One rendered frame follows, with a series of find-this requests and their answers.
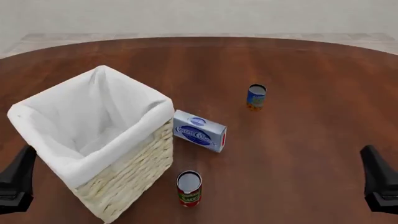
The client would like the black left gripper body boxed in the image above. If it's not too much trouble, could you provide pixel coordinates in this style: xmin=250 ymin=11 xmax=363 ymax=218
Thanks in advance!
xmin=0 ymin=185 xmax=34 ymax=212

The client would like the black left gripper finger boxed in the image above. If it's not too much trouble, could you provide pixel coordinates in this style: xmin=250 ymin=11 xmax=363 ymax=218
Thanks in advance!
xmin=0 ymin=144 xmax=37 ymax=190

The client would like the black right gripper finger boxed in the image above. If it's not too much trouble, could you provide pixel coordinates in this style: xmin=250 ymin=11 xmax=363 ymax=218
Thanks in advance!
xmin=359 ymin=144 xmax=398 ymax=194

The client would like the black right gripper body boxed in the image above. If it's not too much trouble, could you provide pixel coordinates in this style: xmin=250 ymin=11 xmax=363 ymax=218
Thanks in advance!
xmin=364 ymin=190 xmax=398 ymax=213

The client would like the wicker basket with white liner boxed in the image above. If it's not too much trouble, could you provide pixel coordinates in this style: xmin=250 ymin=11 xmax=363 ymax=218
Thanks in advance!
xmin=6 ymin=65 xmax=174 ymax=218

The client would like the blue cream cheese box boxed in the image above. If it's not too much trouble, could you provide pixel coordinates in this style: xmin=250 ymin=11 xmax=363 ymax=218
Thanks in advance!
xmin=172 ymin=109 xmax=228 ymax=154

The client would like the blue labelled tin can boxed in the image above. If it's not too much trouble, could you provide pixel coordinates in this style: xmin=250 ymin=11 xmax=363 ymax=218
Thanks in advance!
xmin=246 ymin=83 xmax=267 ymax=113

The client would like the red and green tin can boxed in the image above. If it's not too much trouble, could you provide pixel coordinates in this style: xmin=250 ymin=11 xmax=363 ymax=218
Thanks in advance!
xmin=176 ymin=170 xmax=203 ymax=208

